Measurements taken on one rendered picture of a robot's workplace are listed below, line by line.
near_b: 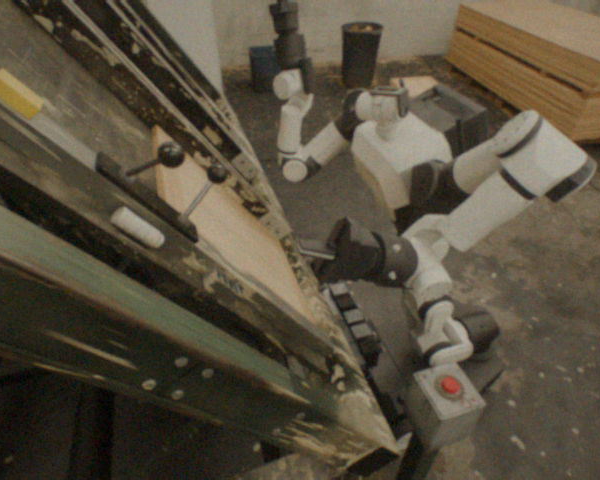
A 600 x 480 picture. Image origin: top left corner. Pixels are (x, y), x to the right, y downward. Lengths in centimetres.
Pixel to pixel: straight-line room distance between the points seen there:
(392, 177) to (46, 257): 78
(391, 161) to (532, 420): 156
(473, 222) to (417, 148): 37
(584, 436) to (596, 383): 32
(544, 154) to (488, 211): 11
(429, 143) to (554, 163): 40
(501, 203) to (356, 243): 23
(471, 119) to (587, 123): 334
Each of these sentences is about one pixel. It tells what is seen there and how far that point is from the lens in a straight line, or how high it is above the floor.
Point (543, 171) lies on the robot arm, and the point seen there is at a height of 150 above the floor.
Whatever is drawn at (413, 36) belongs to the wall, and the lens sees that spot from 674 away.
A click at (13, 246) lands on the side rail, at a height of 157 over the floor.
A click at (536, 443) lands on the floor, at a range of 221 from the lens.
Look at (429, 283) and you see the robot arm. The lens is 73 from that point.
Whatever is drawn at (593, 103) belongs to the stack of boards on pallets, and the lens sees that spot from 432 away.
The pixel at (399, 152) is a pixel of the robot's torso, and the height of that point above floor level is 133.
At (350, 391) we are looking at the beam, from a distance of 104.
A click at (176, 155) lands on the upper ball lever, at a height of 154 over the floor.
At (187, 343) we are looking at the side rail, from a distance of 51.
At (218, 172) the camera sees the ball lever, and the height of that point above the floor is 145.
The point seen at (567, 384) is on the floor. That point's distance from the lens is 246.
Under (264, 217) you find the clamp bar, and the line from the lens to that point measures 133.
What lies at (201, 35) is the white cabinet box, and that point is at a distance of 474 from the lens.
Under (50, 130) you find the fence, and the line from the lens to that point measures 64.
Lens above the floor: 180
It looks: 40 degrees down
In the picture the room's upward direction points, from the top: straight up
